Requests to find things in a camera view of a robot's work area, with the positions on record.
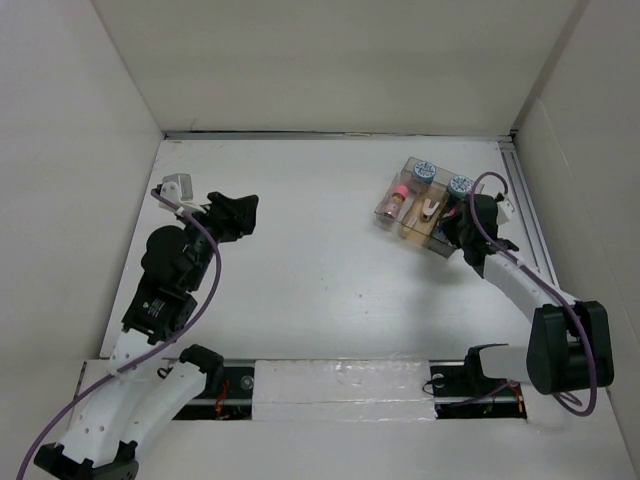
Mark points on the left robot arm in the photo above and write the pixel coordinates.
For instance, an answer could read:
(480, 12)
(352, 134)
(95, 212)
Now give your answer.
(101, 432)

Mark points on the pink white stapler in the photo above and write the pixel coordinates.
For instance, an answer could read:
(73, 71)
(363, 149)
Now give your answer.
(429, 208)

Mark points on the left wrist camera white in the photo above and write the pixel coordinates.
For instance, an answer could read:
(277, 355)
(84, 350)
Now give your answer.
(175, 194)

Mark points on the front mounting rail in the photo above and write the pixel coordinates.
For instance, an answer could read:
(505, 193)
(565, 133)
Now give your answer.
(349, 391)

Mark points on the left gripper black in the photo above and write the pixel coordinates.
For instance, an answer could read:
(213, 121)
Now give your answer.
(234, 216)

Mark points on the back aluminium rail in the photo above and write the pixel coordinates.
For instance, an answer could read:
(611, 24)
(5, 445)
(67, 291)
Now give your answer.
(181, 135)

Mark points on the clear desk organizer box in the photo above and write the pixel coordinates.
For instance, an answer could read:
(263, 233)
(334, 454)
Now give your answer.
(424, 234)

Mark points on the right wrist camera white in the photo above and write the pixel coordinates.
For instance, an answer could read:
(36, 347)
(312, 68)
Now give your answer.
(505, 210)

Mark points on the aluminium rail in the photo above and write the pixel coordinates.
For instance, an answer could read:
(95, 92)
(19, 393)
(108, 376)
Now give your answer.
(539, 255)
(181, 135)

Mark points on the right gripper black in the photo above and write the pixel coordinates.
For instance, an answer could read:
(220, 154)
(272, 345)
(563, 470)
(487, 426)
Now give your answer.
(448, 228)

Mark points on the right aluminium rail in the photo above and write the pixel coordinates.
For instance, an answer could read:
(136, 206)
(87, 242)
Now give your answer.
(539, 255)

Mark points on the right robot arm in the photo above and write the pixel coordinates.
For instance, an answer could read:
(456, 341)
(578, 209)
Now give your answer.
(569, 353)

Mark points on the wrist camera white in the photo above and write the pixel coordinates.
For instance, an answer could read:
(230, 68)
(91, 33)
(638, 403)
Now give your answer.
(505, 210)
(175, 194)

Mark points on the pink capped pencil tube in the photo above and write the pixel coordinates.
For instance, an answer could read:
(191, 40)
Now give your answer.
(393, 203)

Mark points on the blue round jar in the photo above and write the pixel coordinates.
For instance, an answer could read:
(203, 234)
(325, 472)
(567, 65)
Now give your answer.
(459, 186)
(424, 172)

